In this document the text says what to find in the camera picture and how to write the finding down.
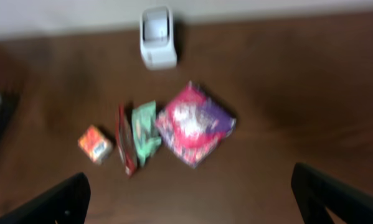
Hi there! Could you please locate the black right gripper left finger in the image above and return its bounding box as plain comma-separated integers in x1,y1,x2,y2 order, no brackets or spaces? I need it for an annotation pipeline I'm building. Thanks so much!
0,172,91,224

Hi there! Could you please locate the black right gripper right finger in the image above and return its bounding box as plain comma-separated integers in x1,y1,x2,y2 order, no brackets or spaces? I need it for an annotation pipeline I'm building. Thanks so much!
291,162,373,224

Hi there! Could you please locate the small orange box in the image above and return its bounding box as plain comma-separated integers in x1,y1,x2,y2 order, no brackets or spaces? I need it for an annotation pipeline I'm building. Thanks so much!
78,125,113,164

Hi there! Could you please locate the orange brown snack bar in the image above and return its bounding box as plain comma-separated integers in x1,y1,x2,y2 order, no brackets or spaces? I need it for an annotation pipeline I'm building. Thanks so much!
116,105,138,177

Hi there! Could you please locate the teal snack packet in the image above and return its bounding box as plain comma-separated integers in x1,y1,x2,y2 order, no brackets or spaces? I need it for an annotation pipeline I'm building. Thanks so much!
131,101,162,167

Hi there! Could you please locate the purple pink liner pack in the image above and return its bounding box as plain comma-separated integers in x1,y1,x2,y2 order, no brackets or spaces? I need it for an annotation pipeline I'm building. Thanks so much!
155,82,237,167

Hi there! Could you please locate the white barcode scanner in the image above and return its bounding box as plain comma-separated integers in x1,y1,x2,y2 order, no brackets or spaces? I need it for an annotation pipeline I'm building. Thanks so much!
139,6,177,70

